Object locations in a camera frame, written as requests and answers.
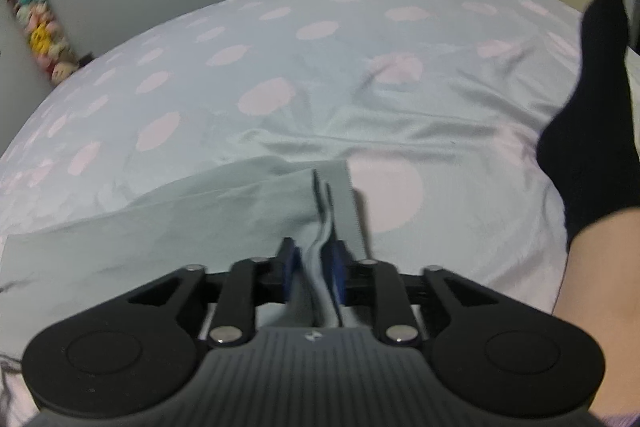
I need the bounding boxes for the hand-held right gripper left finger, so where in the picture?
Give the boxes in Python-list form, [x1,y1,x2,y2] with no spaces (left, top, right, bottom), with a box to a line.
[127,237,303,349]

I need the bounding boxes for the black sock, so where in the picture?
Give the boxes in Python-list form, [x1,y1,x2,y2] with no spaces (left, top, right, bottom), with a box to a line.
[536,0,640,254]

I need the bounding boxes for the pink dotted bed sheet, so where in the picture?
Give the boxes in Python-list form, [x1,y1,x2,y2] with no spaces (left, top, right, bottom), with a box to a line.
[0,0,640,427]

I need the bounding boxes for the grey-green pants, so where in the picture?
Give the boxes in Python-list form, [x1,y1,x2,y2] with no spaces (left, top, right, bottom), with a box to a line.
[0,158,372,330]

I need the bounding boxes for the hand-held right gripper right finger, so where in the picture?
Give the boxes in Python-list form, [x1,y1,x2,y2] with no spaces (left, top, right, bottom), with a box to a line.
[322,241,493,349]

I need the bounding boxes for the hanging plush toy holder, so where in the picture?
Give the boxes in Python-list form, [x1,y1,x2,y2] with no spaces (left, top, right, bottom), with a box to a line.
[0,0,82,84]

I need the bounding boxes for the purple fluffy shorts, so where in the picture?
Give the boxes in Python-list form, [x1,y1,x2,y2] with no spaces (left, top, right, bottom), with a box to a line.
[597,412,640,427]

